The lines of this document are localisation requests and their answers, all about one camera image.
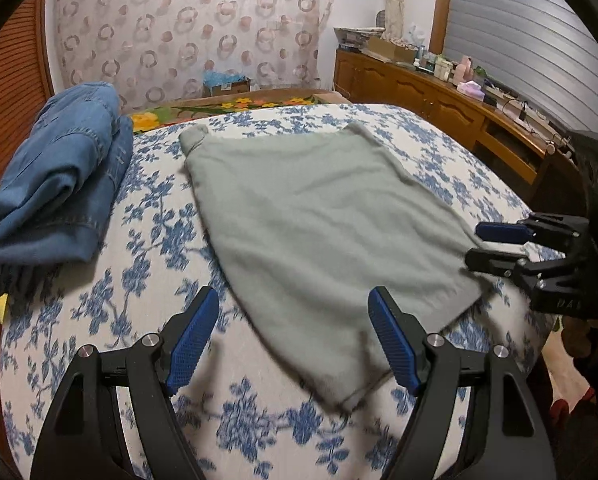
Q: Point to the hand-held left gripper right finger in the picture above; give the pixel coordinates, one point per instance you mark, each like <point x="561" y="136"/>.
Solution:
<point x="391" y="345"/>

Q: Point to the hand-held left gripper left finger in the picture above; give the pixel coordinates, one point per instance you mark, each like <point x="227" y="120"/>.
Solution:
<point x="191" y="345"/>

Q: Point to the person's right hand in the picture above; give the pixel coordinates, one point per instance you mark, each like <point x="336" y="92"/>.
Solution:
<point x="579" y="337"/>

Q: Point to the stack of papers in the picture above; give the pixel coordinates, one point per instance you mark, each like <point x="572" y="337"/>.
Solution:
<point x="356" y="36"/>

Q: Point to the pink tissue pack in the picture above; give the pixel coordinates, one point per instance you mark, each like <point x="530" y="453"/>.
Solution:
<point x="471" y="90"/>

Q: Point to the blue plastic bag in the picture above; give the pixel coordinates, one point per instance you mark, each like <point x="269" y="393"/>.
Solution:
<point x="221" y="78"/>

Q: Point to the yellow plush toy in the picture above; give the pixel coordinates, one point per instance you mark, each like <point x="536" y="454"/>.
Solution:
<point x="3" y="302"/>

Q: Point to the open flat cardboard box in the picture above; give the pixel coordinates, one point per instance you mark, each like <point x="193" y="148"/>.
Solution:
<point x="391" y="50"/>

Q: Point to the colourful floral blanket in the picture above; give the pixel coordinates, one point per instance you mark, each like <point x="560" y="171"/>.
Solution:
<point x="229" y="107"/>

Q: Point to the bed with blue floral sheet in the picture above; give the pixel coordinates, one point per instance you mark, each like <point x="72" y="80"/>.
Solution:
<point x="179" y="260"/>

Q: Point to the cream lace curtain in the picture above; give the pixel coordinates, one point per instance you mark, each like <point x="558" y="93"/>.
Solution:
<point x="394" y="0"/>

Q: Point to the grey pants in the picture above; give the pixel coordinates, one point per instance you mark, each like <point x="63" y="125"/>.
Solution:
<point x="319" y="220"/>

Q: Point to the blue denim jeans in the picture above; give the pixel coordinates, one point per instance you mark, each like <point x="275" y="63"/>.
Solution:
<point x="54" y="180"/>

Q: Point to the wooden sideboard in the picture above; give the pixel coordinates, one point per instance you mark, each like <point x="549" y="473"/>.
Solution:
<point x="429" y="100"/>

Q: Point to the circle-patterned curtain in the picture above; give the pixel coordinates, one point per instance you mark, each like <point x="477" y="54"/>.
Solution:
<point x="189" y="25"/>

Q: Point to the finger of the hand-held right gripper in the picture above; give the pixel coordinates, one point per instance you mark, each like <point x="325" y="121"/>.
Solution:
<point x="494" y="262"/>
<point x="499" y="232"/>

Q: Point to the pink bottle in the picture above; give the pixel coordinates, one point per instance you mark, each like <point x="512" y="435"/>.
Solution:
<point x="464" y="70"/>

